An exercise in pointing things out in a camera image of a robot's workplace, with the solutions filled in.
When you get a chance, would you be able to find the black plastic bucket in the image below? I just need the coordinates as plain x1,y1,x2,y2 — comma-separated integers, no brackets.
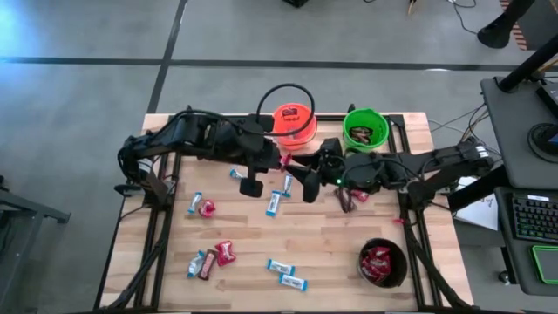
358,237,410,289

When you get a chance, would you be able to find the grey metal stand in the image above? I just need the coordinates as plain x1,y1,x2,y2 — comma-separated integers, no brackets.
0,174,71,314

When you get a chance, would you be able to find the orange plastic bucket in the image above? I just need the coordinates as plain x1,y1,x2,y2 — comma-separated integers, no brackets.
271,102,318,152

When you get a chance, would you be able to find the dark grey keyboard desk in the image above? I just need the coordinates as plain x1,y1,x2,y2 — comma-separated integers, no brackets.
494,187,558,297

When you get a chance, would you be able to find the white paper sheet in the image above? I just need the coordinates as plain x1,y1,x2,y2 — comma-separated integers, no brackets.
453,176,500,231

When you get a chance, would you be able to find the black diagonal pole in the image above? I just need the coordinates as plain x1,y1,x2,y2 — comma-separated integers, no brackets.
447,167,509,213
496,33,558,93

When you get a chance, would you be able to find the black backlit keyboard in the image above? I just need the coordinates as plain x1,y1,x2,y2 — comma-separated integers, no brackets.
510,194,558,244

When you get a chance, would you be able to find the black floor cable bundle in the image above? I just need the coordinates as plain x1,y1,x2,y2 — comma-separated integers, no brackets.
429,102,502,149

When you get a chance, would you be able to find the green plastic bucket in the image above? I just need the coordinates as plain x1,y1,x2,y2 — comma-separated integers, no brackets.
341,107,391,154

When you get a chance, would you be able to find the black left wrist camera cable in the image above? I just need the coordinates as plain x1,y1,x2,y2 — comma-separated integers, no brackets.
255,82,316,137

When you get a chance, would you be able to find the black monitor stand base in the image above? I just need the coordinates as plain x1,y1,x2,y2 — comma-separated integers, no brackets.
527,122,558,158

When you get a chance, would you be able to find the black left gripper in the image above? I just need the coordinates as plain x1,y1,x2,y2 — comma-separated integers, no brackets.
237,113,285,200

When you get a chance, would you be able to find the person's shoe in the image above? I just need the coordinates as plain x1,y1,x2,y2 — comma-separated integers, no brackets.
476,15,512,50

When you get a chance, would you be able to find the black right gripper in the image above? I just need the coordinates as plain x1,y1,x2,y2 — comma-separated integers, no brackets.
290,137,350,203

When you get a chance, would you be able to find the person's leg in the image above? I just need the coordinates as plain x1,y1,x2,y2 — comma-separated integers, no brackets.
500,0,540,27

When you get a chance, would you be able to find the dark grey cabinet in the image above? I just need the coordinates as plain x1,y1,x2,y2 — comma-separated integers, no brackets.
516,0,558,51

